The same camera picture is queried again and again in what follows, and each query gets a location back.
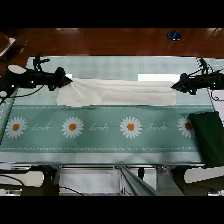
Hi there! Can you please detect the dark green garment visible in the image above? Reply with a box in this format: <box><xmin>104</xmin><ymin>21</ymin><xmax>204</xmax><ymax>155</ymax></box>
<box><xmin>188</xmin><ymin>111</ymin><xmax>224</xmax><ymax>168</ymax></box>

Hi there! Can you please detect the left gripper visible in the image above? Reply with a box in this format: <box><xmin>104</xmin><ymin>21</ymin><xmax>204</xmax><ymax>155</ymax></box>
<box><xmin>47</xmin><ymin>66</ymin><xmax>74</xmax><ymax>92</ymax></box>

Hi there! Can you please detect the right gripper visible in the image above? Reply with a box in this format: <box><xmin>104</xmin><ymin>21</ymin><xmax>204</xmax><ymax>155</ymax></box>
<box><xmin>170</xmin><ymin>72</ymin><xmax>198</xmax><ymax>96</ymax></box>

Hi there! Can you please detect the silver frame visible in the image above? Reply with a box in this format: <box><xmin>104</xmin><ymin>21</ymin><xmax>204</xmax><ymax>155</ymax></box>
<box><xmin>0</xmin><ymin>162</ymin><xmax>224</xmax><ymax>197</ymax></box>

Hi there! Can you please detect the blue round object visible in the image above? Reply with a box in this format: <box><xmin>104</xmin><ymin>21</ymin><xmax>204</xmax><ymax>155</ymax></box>
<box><xmin>167</xmin><ymin>30</ymin><xmax>183</xmax><ymax>42</ymax></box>

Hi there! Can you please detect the black cable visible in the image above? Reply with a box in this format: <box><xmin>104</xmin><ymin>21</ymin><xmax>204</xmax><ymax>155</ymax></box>
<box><xmin>0</xmin><ymin>84</ymin><xmax>46</xmax><ymax>105</ymax></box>

